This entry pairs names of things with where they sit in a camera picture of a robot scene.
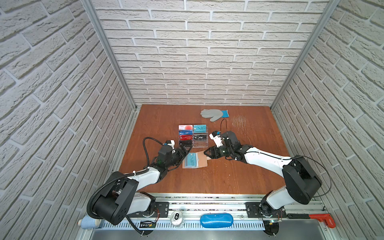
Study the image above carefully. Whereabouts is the aluminium frame rail left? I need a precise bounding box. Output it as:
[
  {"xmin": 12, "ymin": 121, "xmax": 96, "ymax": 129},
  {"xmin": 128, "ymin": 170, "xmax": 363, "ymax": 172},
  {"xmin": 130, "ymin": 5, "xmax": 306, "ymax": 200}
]
[{"xmin": 82, "ymin": 0, "xmax": 138, "ymax": 111}]

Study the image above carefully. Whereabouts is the black VIP card in stand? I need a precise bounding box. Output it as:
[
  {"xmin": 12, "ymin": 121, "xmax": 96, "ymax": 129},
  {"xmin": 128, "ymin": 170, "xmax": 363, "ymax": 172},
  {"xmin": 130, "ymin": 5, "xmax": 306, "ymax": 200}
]
[{"xmin": 194, "ymin": 135, "xmax": 207, "ymax": 141}]

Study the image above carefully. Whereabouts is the teal VIP card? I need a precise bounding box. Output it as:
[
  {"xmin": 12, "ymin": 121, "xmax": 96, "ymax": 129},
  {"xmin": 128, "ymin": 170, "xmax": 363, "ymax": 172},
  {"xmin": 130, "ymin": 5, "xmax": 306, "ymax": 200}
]
[
  {"xmin": 193, "ymin": 125, "xmax": 207, "ymax": 134},
  {"xmin": 185, "ymin": 153, "xmax": 198, "ymax": 168}
]

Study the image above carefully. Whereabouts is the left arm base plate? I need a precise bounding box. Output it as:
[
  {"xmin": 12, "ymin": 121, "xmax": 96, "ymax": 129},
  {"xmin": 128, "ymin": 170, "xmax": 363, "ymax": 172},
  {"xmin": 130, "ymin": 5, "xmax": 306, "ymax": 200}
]
[{"xmin": 129, "ymin": 202, "xmax": 170, "ymax": 218}]

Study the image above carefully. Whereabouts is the clear acrylic card display stand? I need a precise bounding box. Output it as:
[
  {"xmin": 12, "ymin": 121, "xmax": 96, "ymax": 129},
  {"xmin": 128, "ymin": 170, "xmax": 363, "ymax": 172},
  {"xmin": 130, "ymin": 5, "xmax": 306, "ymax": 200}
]
[{"xmin": 178, "ymin": 125, "xmax": 209, "ymax": 148}]

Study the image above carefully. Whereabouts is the aluminium frame rail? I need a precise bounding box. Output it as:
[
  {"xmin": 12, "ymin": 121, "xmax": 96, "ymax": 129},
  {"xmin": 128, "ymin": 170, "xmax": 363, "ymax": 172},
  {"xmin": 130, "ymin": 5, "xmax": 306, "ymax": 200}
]
[
  {"xmin": 270, "ymin": 0, "xmax": 340, "ymax": 111},
  {"xmin": 82, "ymin": 0, "xmax": 138, "ymax": 111}
]

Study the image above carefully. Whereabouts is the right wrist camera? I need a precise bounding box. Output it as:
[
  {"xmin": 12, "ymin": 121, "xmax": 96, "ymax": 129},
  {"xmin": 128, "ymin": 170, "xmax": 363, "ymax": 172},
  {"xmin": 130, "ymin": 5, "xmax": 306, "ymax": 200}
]
[{"xmin": 209, "ymin": 131, "xmax": 239, "ymax": 148}]

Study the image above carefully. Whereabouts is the blue oval case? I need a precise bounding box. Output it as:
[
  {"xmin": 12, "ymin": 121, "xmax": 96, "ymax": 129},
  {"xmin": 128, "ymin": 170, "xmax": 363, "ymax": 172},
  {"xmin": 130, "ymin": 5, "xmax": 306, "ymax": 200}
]
[{"xmin": 200, "ymin": 213, "xmax": 234, "ymax": 229}]

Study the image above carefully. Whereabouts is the black corrugated cable left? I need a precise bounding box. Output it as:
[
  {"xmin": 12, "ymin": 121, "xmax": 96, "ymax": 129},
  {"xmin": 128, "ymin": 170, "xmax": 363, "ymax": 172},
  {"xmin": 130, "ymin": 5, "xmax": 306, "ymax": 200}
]
[{"xmin": 86, "ymin": 136, "xmax": 164, "ymax": 220}]

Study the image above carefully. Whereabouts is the white red april card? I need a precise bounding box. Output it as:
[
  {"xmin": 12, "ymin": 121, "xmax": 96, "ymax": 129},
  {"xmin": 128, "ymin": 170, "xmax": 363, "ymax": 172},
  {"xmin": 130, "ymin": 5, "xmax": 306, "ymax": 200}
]
[{"xmin": 179, "ymin": 125, "xmax": 193, "ymax": 131}]

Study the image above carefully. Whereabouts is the blue VIP card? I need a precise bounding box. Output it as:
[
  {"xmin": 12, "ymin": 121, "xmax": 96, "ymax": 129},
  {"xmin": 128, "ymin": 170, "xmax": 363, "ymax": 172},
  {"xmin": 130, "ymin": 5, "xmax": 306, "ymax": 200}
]
[{"xmin": 179, "ymin": 130, "xmax": 193, "ymax": 136}]

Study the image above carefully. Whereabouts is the red gold VIP card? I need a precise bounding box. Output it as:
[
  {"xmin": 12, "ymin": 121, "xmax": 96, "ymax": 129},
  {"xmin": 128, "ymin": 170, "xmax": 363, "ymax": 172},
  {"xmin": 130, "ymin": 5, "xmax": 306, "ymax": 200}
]
[{"xmin": 179, "ymin": 135, "xmax": 194, "ymax": 141}]

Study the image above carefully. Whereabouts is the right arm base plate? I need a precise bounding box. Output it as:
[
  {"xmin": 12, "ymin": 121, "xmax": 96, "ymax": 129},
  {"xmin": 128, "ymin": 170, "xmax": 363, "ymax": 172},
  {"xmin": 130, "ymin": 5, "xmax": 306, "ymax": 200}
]
[{"xmin": 245, "ymin": 202, "xmax": 287, "ymax": 219}]

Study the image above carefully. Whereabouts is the thin black cable right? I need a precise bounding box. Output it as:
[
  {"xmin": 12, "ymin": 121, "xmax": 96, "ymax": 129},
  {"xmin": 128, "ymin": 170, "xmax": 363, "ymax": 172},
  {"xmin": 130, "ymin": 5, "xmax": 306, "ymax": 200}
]
[{"xmin": 219, "ymin": 118, "xmax": 332, "ymax": 199}]

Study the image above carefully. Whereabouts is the grey blue work glove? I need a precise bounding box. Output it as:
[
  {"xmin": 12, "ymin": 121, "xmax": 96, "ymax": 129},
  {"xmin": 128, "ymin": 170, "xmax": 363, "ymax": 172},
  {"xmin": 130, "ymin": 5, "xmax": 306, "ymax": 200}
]
[{"xmin": 200, "ymin": 109, "xmax": 229, "ymax": 122}]

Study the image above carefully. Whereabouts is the red black handled tool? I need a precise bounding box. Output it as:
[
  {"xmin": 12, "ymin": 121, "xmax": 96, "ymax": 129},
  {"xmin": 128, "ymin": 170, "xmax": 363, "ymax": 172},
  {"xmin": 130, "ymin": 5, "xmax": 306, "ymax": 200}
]
[{"xmin": 287, "ymin": 214, "xmax": 336, "ymax": 229}]

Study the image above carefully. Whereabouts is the beige leather card holder wallet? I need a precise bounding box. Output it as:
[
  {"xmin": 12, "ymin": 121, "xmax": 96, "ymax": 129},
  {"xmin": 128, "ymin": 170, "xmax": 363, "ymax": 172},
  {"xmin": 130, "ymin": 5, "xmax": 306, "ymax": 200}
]
[{"xmin": 183, "ymin": 151, "xmax": 210, "ymax": 169}]

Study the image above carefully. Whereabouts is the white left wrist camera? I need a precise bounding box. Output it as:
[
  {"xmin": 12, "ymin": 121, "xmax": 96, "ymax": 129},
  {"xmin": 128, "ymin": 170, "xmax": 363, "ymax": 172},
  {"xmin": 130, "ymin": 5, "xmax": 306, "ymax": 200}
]
[{"xmin": 164, "ymin": 140, "xmax": 175, "ymax": 150}]

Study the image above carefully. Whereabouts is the dark black card lower left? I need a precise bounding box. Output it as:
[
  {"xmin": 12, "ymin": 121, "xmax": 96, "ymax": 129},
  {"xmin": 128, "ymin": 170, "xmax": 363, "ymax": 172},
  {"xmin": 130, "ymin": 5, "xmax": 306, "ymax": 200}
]
[{"xmin": 179, "ymin": 140, "xmax": 193, "ymax": 147}]

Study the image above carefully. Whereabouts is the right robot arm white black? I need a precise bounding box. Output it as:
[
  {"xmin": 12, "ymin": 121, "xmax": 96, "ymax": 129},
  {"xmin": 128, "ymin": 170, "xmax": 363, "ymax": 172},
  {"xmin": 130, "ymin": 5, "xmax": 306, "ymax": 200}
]
[{"xmin": 204, "ymin": 144, "xmax": 322, "ymax": 215}]

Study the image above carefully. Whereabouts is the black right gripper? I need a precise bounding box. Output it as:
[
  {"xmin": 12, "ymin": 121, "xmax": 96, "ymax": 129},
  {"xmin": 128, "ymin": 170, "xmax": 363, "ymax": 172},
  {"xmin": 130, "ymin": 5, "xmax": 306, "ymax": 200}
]
[{"xmin": 203, "ymin": 145, "xmax": 234, "ymax": 159}]

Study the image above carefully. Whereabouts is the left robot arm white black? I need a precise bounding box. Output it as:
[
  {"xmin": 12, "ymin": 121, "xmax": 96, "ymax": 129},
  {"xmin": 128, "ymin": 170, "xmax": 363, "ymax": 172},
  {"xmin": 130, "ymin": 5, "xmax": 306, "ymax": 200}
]
[{"xmin": 87, "ymin": 144, "xmax": 192, "ymax": 226}]

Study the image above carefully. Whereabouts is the silver can top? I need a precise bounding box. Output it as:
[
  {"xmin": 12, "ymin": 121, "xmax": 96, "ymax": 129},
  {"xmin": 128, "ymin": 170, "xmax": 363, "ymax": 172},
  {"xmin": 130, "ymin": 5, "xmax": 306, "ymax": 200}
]
[{"xmin": 171, "ymin": 211, "xmax": 184, "ymax": 228}]

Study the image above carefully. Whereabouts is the aluminium frame rail right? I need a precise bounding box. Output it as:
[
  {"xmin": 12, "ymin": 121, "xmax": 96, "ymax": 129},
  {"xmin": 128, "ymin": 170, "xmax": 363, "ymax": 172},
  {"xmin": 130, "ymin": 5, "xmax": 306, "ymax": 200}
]
[{"xmin": 270, "ymin": 0, "xmax": 340, "ymax": 111}]

